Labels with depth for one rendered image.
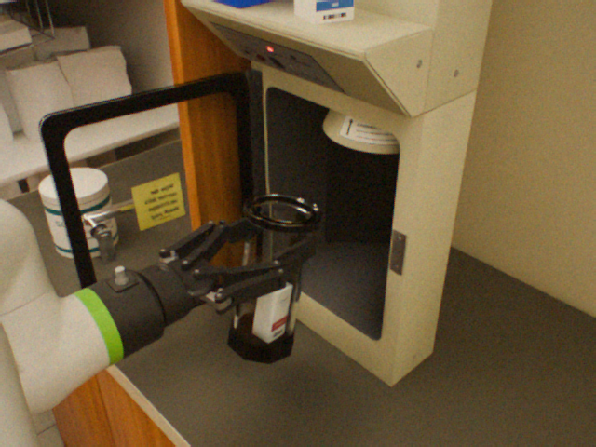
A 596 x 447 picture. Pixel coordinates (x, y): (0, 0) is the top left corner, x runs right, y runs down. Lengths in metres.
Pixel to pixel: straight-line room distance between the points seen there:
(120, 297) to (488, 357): 0.65
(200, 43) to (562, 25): 0.58
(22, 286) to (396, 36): 0.45
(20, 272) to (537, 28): 0.88
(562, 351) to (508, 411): 0.18
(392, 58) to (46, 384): 0.48
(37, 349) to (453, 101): 0.55
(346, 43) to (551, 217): 0.69
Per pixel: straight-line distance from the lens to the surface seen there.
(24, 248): 0.65
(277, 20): 0.72
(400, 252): 0.85
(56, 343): 0.67
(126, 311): 0.70
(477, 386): 1.05
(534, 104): 1.17
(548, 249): 1.26
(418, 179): 0.78
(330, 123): 0.89
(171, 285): 0.73
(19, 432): 0.21
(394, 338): 0.95
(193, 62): 0.95
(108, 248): 0.92
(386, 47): 0.65
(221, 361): 1.05
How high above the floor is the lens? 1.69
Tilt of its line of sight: 34 degrees down
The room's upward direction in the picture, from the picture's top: straight up
